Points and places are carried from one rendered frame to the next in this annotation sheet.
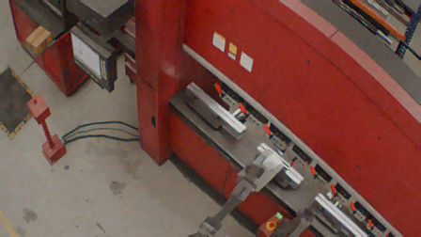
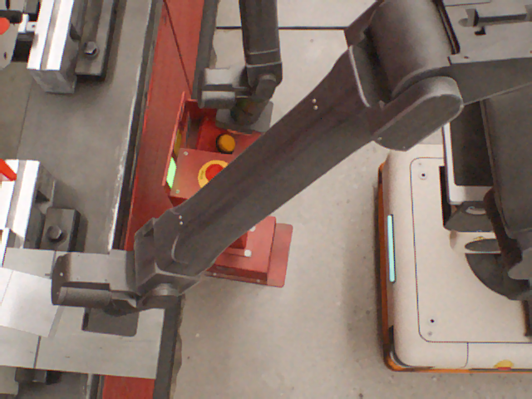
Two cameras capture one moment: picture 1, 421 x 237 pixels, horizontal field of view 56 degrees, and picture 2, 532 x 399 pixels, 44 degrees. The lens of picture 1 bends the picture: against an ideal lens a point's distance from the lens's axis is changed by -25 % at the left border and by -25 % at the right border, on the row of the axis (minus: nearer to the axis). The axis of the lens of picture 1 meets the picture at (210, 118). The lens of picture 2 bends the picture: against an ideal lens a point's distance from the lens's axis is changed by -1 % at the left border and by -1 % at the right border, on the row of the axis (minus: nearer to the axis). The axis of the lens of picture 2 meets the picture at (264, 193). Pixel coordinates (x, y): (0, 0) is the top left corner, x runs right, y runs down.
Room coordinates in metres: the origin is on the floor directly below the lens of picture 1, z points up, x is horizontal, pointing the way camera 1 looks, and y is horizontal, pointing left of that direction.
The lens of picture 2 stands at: (1.37, -0.06, 2.00)
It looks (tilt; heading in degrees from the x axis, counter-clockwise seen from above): 71 degrees down; 241
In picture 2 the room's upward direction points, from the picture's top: 4 degrees counter-clockwise
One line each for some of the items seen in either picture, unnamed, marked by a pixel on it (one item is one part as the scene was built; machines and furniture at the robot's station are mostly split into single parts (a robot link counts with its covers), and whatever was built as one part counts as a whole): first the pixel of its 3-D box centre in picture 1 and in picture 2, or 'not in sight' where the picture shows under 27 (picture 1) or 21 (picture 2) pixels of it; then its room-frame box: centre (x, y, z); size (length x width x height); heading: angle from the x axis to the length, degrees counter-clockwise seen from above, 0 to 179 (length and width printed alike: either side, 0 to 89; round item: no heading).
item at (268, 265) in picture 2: not in sight; (248, 245); (1.18, -0.53, 0.06); 0.25 x 0.20 x 0.12; 137
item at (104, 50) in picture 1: (94, 55); not in sight; (1.98, 0.82, 1.42); 0.45 x 0.12 x 0.36; 57
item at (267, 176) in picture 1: (261, 170); (78, 311); (1.54, -0.36, 1.00); 0.26 x 0.18 x 0.01; 142
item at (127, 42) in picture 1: (116, 49); not in sight; (2.25, 0.74, 1.18); 0.40 x 0.24 x 0.07; 52
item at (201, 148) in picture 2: (275, 230); (217, 160); (1.20, -0.55, 0.75); 0.20 x 0.16 x 0.18; 47
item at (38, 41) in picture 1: (38, 39); not in sight; (2.44, 1.61, 1.04); 0.30 x 0.26 x 0.12; 55
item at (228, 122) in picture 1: (214, 110); not in sight; (2.00, -0.02, 0.92); 0.50 x 0.06 x 0.10; 52
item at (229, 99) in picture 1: (233, 92); not in sight; (1.92, -0.12, 1.26); 0.15 x 0.09 x 0.17; 52
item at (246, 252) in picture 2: not in sight; (237, 238); (1.20, -0.55, 0.13); 0.10 x 0.10 x 0.01; 47
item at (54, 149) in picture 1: (45, 129); not in sight; (1.92, 1.45, 0.41); 0.25 x 0.20 x 0.83; 142
